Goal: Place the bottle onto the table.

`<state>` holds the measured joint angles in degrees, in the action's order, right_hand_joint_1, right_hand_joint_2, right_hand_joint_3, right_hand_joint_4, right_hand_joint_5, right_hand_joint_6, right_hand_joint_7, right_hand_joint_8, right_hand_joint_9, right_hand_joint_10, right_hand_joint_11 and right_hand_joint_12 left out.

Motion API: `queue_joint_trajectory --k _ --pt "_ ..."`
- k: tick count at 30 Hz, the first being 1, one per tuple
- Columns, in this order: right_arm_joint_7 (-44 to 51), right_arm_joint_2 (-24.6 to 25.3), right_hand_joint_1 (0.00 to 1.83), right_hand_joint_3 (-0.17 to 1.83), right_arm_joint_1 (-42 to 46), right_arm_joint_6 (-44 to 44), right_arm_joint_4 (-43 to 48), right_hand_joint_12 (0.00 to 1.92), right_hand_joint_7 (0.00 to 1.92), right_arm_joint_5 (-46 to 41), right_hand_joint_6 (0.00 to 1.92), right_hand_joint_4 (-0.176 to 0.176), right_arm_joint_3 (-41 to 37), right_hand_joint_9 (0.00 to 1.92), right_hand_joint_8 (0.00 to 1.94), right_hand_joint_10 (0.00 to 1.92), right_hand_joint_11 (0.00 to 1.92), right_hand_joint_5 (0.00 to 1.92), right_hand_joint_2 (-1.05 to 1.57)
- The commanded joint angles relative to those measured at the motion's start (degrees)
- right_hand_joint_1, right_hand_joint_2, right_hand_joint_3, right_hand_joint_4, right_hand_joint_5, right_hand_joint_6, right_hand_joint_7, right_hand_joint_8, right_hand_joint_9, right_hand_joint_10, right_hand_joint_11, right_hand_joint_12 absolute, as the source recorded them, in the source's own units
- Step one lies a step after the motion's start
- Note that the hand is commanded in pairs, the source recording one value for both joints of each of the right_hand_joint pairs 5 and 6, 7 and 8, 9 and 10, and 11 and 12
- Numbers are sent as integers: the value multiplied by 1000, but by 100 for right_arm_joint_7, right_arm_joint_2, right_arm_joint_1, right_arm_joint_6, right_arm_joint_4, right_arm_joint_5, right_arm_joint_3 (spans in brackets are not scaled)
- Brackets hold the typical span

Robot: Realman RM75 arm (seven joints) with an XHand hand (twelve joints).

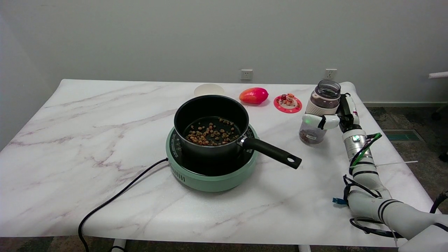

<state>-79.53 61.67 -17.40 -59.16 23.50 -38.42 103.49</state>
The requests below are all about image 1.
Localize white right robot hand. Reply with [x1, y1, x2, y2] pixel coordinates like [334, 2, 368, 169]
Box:
[302, 93, 362, 133]

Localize clear plastic bottle with kibble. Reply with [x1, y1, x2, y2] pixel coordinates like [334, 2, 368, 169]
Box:
[299, 79, 341, 145]

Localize pink coaster with small figures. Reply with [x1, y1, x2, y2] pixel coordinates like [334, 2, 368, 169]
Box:
[274, 93, 302, 114]

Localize floor vent grille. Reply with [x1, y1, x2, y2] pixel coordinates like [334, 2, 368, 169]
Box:
[381, 129, 424, 142]

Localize white zip tie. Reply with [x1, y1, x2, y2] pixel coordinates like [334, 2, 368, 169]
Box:
[376, 161, 419, 167]

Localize red mango fruit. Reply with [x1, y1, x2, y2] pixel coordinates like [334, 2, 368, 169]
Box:
[239, 87, 269, 105]

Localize brown kibble pieces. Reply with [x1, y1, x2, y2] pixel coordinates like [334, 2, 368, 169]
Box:
[187, 118, 240, 146]

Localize white round lid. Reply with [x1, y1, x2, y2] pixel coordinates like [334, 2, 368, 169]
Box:
[194, 83, 225, 98]

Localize green round induction cooker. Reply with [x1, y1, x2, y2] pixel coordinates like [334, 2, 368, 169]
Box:
[166, 123, 260, 193]

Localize green robot cable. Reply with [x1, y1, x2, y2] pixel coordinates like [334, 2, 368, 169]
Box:
[350, 133, 382, 168]

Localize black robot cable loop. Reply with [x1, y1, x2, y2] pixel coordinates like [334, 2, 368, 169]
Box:
[342, 174, 448, 239]

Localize black saucepan with handle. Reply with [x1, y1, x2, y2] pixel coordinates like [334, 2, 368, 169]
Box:
[174, 95, 302, 170]

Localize black power cable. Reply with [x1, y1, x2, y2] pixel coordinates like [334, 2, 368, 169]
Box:
[78, 158, 169, 252]

